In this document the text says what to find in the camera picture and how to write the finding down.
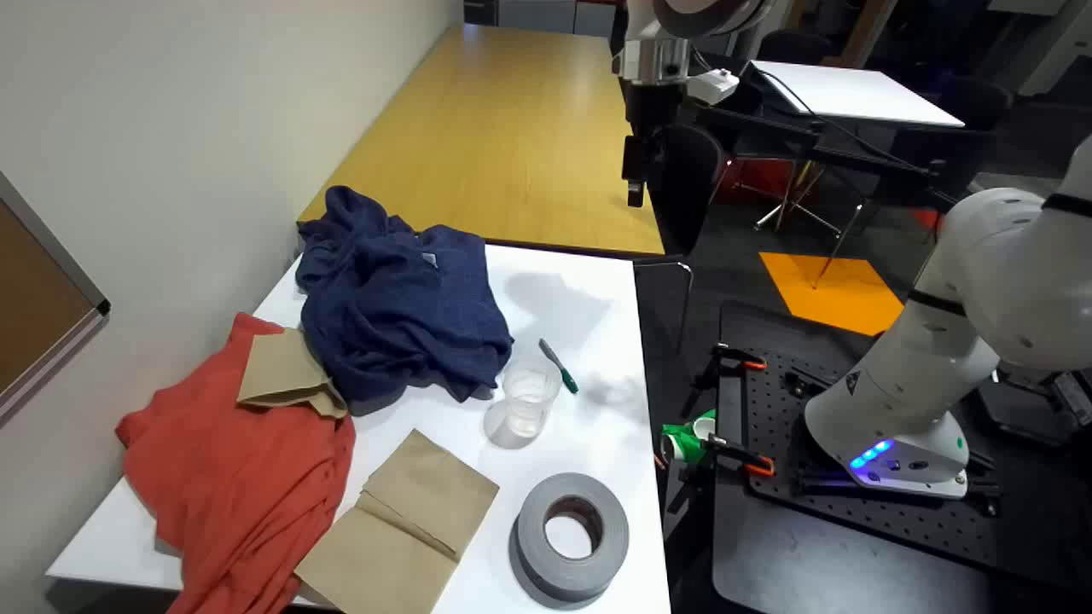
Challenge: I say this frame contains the green marker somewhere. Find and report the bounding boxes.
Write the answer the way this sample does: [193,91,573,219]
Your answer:
[536,336,582,398]

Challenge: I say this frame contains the orange red cloth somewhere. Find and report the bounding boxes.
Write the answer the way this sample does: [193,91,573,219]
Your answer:
[113,310,358,614]

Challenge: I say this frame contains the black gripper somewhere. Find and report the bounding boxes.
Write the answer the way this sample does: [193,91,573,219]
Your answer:
[618,31,689,212]

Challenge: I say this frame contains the orange floor mat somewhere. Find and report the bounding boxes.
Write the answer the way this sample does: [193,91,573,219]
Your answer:
[756,251,909,343]

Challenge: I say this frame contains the dark blue cloth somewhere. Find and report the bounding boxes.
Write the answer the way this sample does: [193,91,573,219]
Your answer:
[295,186,520,420]

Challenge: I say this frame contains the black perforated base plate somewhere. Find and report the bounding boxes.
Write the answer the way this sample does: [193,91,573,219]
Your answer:
[737,296,1092,596]

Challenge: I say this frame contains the green clamp piece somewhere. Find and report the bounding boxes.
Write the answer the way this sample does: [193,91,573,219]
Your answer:
[659,411,719,469]

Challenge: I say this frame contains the clear plastic measuring cup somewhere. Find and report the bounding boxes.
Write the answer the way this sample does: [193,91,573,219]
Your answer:
[481,360,564,453]

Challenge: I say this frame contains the black office chair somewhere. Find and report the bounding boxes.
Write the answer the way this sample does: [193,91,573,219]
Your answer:
[651,121,731,258]

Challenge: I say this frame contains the cork pin board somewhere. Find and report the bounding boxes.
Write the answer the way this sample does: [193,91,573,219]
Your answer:
[0,171,115,430]

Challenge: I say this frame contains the grey duct tape roll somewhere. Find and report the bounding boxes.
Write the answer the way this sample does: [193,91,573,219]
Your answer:
[506,470,631,612]

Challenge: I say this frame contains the black clamp orange tips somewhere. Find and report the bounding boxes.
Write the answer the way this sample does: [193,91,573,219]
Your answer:
[701,436,780,485]
[706,343,771,457]

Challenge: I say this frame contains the small brown paper bag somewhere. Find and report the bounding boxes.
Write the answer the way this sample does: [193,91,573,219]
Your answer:
[236,326,352,424]

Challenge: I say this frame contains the white drawing board desk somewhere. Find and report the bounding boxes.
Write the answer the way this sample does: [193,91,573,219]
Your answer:
[726,59,968,174]

